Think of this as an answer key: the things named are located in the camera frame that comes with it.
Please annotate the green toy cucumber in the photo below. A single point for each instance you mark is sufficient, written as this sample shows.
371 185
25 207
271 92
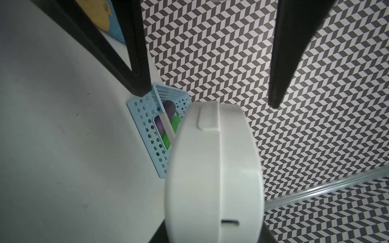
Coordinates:
171 127

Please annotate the yellow blue chips bag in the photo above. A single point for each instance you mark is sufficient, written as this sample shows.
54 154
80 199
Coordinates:
102 14

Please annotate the light blue plastic basket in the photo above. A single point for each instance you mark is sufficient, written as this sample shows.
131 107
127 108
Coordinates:
148 112

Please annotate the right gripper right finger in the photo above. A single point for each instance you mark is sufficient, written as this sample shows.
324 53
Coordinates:
296 24

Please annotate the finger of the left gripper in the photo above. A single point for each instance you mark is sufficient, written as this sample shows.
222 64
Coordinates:
160 236
266 235

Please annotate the white alarm clock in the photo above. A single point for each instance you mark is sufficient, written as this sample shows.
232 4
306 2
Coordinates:
214 190

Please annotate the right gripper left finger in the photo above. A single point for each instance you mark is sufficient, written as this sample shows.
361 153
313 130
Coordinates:
136 77

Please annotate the purple toy eggplant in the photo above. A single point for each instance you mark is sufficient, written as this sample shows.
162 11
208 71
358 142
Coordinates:
170 110

